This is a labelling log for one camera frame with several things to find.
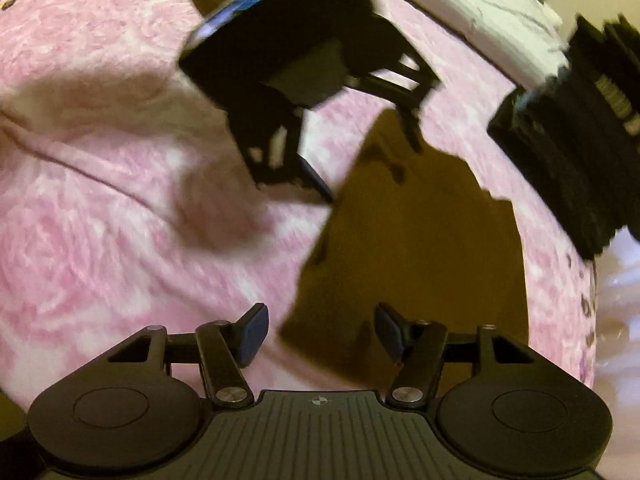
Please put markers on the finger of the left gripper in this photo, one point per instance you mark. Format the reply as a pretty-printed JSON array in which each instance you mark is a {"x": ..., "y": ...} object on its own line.
[
  {"x": 268, "y": 138},
  {"x": 400, "y": 85}
]

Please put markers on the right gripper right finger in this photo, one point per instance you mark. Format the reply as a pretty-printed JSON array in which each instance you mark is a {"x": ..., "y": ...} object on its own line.
[{"x": 417, "y": 347}]

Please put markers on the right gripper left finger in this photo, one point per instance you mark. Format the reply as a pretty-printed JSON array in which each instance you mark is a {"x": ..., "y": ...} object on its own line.
[{"x": 225, "y": 349}]

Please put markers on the brown knit cardigan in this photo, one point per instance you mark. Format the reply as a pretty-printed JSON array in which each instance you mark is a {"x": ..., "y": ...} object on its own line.
[{"x": 413, "y": 230}]

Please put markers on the stack of dark folded clothes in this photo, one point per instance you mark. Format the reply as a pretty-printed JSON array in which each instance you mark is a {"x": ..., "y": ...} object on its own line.
[{"x": 575, "y": 137}]

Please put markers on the pink floral bedspread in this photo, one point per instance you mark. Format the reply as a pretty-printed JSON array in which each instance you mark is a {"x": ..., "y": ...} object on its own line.
[{"x": 124, "y": 201}]

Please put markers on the white sheer curtain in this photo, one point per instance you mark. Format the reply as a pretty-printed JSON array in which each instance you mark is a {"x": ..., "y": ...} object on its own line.
[{"x": 617, "y": 361}]

